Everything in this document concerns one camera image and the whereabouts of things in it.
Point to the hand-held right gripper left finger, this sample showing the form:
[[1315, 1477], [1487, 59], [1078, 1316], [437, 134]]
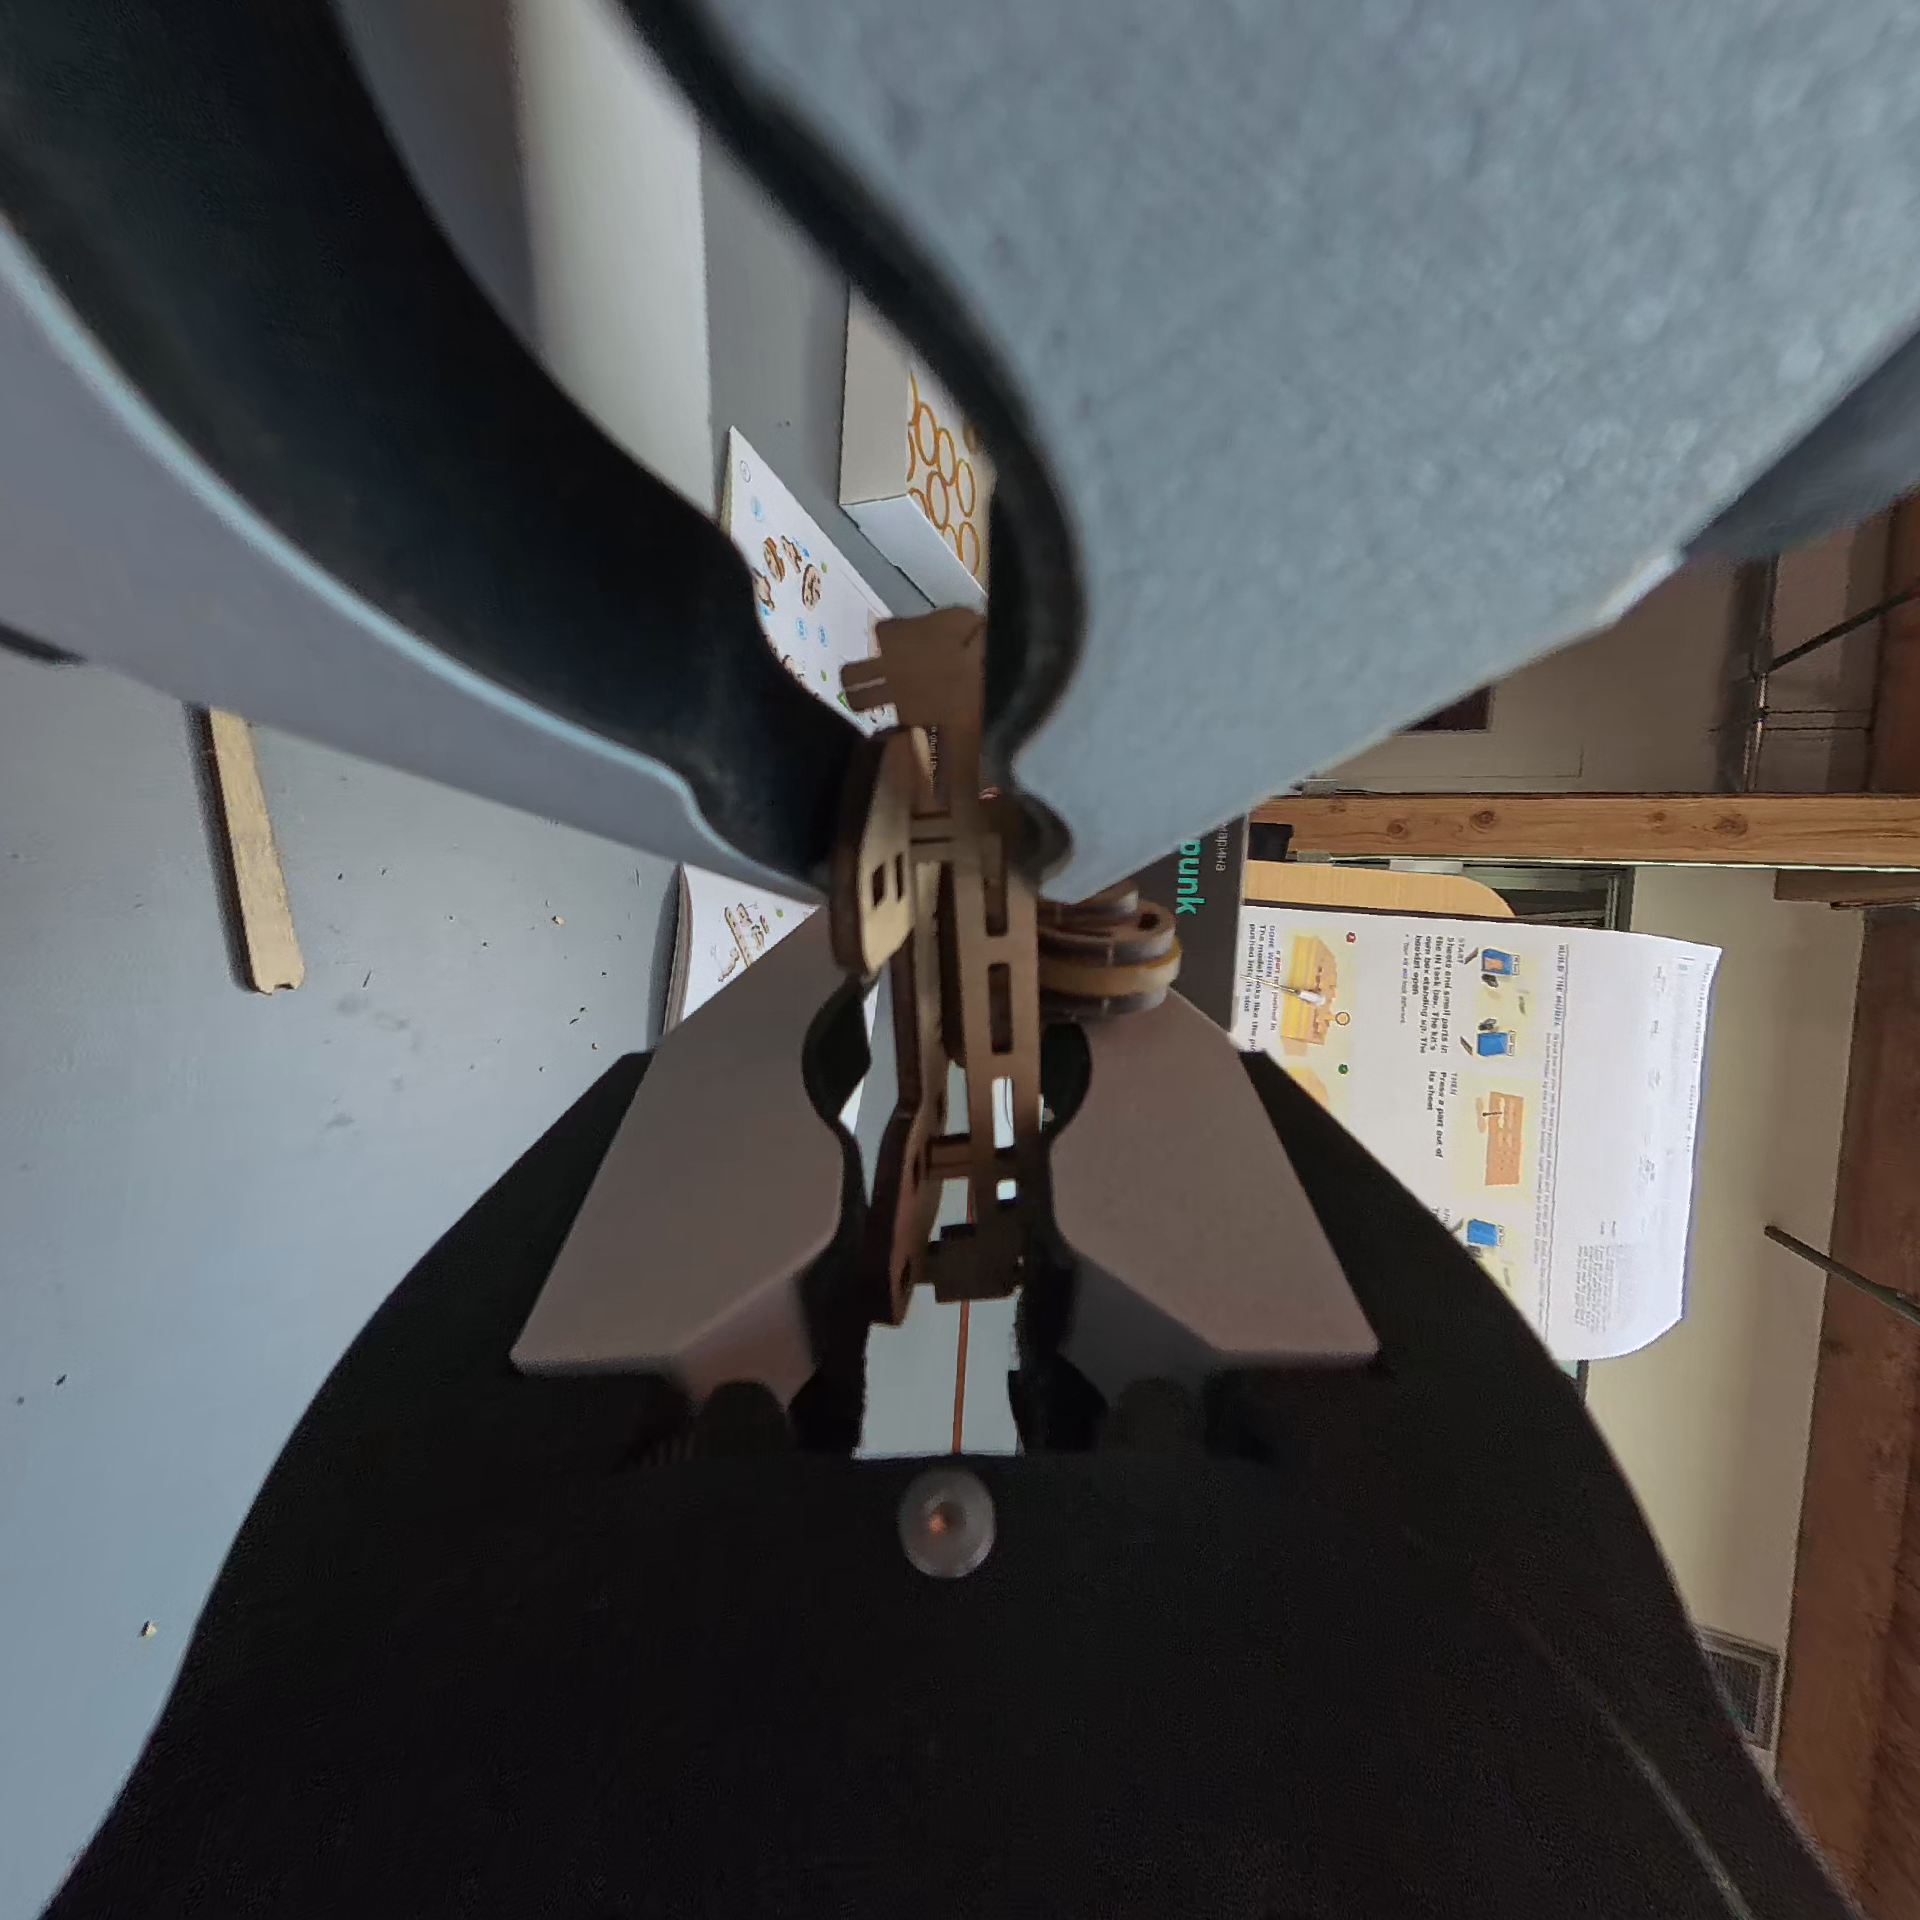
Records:
[[691, 1200]]

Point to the wooden model part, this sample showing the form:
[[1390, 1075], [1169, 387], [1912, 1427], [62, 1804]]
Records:
[[990, 960]]

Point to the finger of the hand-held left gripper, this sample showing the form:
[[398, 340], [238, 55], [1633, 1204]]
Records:
[[224, 615], [1349, 300]]

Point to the flat wooden stick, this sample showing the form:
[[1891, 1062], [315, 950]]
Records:
[[253, 856]]

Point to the black model kit box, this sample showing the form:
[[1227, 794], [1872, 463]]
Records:
[[1208, 886]]

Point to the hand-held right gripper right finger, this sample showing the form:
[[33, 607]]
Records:
[[1214, 1215]]

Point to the printed instruction sheet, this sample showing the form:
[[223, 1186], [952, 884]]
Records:
[[1576, 1142]]

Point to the knotty wooden beam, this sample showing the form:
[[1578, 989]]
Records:
[[1576, 834]]

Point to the wooden document board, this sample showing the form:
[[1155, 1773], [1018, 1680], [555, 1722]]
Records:
[[1395, 887]]

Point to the illustrated instruction booklet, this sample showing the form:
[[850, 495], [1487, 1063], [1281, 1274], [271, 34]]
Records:
[[795, 570]]

